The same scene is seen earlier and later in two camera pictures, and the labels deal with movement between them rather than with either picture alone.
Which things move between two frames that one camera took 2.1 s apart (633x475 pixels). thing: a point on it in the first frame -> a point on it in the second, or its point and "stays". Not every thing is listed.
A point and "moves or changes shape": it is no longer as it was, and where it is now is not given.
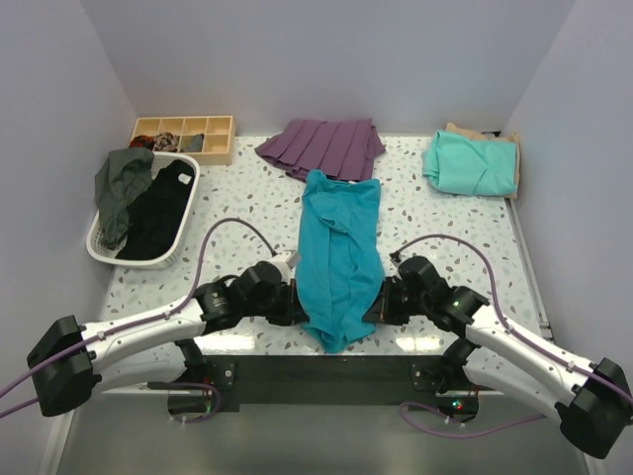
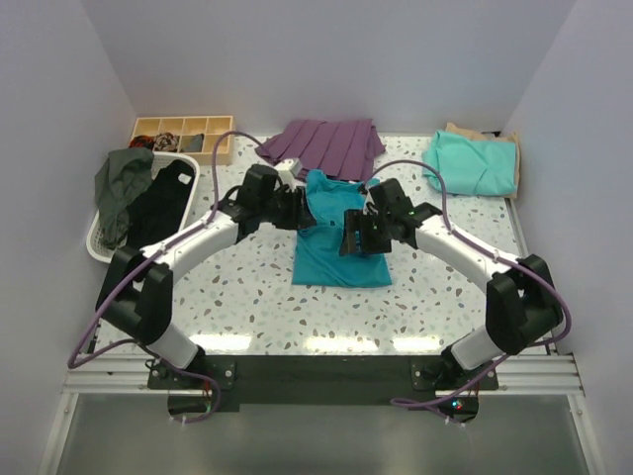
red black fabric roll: x=141 y=141 stays
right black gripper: x=381 y=311 -> x=349 y=243
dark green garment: x=118 y=181 stays
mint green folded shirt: x=465 y=165 stays
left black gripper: x=292 y=311 -> x=299 y=217
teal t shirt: x=339 y=259 moves or changes shape
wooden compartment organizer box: x=219 y=147 stays
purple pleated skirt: x=337 y=148 stays
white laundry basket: x=97 y=246 stays
